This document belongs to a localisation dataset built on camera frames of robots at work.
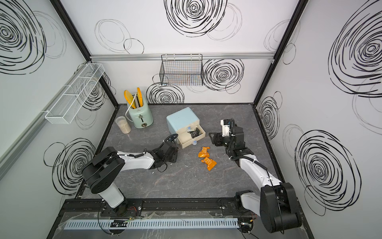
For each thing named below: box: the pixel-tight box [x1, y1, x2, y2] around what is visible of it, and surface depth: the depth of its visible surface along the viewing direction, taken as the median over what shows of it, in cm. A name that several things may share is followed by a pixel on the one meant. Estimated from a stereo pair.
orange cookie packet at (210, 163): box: [200, 156, 217, 171], surface depth 91 cm
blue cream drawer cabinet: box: [166, 107, 200, 135], surface depth 94 cm
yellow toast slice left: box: [123, 89, 136, 109], surface depth 98 cm
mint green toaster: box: [127, 94, 154, 129], surface depth 100 cm
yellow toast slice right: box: [136, 87, 144, 108], surface depth 101 cm
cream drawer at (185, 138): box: [176, 124, 206, 149], surface depth 93 cm
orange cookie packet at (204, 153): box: [197, 146, 211, 158], surface depth 94 cm
